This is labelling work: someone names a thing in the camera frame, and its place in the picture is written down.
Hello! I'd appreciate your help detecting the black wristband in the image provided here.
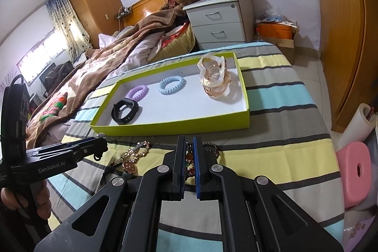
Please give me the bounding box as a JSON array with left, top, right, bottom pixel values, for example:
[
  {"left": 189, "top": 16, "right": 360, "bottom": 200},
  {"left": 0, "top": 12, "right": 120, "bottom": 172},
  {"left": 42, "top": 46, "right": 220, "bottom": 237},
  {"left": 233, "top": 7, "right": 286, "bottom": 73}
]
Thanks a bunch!
[{"left": 111, "top": 98, "right": 141, "bottom": 125}]

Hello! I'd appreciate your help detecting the person's left hand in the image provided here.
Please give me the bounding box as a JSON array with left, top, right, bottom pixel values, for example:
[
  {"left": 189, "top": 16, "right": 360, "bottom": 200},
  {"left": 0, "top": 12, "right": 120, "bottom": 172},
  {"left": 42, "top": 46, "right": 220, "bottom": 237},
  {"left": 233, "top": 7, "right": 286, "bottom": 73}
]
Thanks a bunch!
[{"left": 0, "top": 178, "right": 52, "bottom": 220}]

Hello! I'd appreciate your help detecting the yellow pillow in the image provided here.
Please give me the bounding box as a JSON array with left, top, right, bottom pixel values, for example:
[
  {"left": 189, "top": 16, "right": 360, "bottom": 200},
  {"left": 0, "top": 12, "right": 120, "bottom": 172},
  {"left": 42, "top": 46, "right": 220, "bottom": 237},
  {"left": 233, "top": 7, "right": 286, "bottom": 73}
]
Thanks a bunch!
[{"left": 159, "top": 24, "right": 196, "bottom": 59}]

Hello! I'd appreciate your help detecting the pink plastic stool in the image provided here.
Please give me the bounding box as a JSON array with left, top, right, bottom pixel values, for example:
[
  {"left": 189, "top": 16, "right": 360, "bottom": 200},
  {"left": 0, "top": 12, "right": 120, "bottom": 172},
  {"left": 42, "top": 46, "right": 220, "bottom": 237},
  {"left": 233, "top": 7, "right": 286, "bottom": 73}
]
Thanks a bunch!
[{"left": 335, "top": 141, "right": 374, "bottom": 209}]

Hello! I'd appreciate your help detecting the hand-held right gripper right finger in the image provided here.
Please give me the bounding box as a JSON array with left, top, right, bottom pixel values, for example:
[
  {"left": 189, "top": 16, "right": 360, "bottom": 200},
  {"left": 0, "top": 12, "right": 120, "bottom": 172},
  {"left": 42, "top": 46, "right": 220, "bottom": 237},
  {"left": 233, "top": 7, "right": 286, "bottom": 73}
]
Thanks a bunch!
[{"left": 193, "top": 135, "right": 344, "bottom": 252}]

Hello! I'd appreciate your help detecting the gold rhinestone bracelet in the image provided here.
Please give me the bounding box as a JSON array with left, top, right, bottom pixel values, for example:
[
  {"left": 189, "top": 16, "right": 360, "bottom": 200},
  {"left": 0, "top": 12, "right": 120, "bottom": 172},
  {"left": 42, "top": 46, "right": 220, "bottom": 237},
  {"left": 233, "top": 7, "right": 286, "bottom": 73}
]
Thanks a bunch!
[{"left": 121, "top": 141, "right": 151, "bottom": 164}]

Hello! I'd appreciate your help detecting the purple coil hair tie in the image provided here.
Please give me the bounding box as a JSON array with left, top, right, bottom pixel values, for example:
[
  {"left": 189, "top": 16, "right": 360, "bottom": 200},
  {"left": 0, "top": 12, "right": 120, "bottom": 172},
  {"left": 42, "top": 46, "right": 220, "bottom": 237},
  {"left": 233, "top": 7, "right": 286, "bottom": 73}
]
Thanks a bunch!
[{"left": 129, "top": 84, "right": 149, "bottom": 102}]

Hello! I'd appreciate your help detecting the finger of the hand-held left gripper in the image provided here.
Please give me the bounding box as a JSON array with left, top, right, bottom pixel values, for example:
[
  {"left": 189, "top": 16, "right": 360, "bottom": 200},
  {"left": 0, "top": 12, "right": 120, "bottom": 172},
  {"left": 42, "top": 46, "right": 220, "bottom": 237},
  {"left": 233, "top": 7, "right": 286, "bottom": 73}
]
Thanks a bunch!
[
  {"left": 65, "top": 134, "right": 107, "bottom": 148},
  {"left": 28, "top": 140, "right": 109, "bottom": 162}
]

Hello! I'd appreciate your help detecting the amber translucent claw clip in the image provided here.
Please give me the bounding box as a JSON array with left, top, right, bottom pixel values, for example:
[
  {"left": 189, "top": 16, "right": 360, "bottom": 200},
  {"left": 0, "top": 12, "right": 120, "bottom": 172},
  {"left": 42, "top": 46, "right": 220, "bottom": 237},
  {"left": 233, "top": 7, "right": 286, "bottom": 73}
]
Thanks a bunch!
[{"left": 197, "top": 54, "right": 234, "bottom": 99}]

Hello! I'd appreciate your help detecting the black hair tie pink bead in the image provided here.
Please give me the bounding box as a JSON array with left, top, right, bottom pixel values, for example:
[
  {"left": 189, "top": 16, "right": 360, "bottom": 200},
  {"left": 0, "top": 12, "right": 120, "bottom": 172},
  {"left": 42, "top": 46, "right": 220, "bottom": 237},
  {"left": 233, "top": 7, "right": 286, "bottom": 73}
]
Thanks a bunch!
[{"left": 100, "top": 160, "right": 139, "bottom": 182}]

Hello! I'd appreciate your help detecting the blue coil hair tie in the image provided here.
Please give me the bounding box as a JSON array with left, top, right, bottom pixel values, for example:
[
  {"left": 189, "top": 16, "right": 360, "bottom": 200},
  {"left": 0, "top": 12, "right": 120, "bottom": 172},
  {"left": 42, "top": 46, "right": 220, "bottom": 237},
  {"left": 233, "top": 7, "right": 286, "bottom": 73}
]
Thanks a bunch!
[{"left": 158, "top": 76, "right": 187, "bottom": 97}]

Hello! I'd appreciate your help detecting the brown cardboard box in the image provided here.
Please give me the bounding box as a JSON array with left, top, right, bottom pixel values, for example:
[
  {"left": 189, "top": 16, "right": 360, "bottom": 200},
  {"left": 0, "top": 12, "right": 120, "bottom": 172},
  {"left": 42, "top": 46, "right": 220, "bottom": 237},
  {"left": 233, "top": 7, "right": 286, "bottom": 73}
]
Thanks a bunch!
[{"left": 255, "top": 28, "right": 300, "bottom": 64}]

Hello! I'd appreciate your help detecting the white paper roll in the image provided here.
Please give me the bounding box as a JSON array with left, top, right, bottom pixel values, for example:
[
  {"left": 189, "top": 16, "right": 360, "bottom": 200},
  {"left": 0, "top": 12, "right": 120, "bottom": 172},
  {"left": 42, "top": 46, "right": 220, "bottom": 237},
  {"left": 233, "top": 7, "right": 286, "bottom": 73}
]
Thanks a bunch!
[{"left": 338, "top": 103, "right": 378, "bottom": 149}]

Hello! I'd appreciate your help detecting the wooden headboard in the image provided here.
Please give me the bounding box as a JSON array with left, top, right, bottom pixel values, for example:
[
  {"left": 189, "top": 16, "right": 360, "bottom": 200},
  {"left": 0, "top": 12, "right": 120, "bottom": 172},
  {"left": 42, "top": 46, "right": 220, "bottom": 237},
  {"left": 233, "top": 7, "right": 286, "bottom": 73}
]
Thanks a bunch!
[{"left": 116, "top": 0, "right": 201, "bottom": 28}]

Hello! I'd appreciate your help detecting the brown blanket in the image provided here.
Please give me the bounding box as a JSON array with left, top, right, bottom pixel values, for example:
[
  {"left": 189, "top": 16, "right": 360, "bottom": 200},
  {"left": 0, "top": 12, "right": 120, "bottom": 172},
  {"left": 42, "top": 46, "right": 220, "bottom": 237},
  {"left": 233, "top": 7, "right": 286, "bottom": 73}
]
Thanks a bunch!
[{"left": 25, "top": 9, "right": 186, "bottom": 149}]

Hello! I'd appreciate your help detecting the striped cloth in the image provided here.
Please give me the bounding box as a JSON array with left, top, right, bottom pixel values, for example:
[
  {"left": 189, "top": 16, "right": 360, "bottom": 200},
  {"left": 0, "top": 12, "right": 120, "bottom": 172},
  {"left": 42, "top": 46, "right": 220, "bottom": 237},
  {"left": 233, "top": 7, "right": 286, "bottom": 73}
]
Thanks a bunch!
[{"left": 38, "top": 41, "right": 346, "bottom": 252}]

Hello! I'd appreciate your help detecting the dark bead bracelet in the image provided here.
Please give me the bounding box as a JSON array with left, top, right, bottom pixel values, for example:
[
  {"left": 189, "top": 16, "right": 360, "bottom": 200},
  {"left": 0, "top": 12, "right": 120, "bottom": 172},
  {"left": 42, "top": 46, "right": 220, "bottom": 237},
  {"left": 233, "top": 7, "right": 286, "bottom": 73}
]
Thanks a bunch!
[{"left": 184, "top": 141, "right": 221, "bottom": 182}]

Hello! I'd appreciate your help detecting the green cardboard box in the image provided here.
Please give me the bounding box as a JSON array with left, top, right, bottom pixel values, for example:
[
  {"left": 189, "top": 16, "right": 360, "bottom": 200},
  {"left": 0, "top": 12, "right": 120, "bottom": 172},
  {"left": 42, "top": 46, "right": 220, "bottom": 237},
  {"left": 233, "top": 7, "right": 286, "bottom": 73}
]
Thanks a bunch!
[{"left": 89, "top": 52, "right": 251, "bottom": 137}]

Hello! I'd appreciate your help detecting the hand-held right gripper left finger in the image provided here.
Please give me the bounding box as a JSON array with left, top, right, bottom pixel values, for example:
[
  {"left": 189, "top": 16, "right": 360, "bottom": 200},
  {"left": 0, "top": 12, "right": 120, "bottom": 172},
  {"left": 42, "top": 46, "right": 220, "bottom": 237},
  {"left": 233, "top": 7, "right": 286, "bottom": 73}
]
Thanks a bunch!
[{"left": 32, "top": 135, "right": 187, "bottom": 252}]

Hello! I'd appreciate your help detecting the dark chair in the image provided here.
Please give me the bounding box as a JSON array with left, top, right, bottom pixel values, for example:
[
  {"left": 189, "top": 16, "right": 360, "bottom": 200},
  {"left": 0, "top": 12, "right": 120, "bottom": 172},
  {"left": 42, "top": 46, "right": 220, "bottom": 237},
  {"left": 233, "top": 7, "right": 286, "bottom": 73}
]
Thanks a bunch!
[{"left": 38, "top": 60, "right": 74, "bottom": 93}]

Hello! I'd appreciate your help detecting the dotted curtain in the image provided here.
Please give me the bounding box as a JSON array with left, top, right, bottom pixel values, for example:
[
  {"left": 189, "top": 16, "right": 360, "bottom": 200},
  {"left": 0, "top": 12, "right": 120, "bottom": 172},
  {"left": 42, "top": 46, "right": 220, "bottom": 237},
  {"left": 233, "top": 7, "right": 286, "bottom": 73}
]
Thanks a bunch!
[{"left": 46, "top": 0, "right": 93, "bottom": 56}]

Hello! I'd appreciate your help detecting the orange box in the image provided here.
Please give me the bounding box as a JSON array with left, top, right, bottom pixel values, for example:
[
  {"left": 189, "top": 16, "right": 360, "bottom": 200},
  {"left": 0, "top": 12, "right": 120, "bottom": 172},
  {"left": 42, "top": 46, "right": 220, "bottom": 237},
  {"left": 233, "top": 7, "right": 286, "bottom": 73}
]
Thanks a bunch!
[{"left": 255, "top": 20, "right": 299, "bottom": 41}]

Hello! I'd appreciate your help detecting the large wooden wardrobe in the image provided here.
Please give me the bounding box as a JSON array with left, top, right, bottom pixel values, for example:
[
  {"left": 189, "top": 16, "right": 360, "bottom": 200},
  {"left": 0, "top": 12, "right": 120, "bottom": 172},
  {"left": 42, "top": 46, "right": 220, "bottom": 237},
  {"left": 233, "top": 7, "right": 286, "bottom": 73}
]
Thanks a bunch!
[{"left": 307, "top": 0, "right": 378, "bottom": 134}]

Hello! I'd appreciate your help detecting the window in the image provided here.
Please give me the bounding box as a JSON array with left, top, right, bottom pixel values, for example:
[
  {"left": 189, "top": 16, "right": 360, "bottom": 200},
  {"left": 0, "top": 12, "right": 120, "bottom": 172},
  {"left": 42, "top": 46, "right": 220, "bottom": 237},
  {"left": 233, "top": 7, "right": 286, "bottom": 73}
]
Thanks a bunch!
[{"left": 16, "top": 29, "right": 71, "bottom": 85}]

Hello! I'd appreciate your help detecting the grey two-drawer nightstand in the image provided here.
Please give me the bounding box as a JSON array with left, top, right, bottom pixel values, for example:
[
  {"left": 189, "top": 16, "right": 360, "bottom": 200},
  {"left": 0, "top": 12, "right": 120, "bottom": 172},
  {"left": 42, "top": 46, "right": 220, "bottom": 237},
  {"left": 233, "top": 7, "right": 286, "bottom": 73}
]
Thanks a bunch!
[{"left": 182, "top": 0, "right": 255, "bottom": 50}]

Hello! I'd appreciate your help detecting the power strip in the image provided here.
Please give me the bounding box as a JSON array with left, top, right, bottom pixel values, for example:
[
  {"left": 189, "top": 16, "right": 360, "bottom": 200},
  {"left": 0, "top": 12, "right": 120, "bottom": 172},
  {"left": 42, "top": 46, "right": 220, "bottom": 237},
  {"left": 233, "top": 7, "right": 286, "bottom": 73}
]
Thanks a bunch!
[{"left": 115, "top": 5, "right": 133, "bottom": 19}]

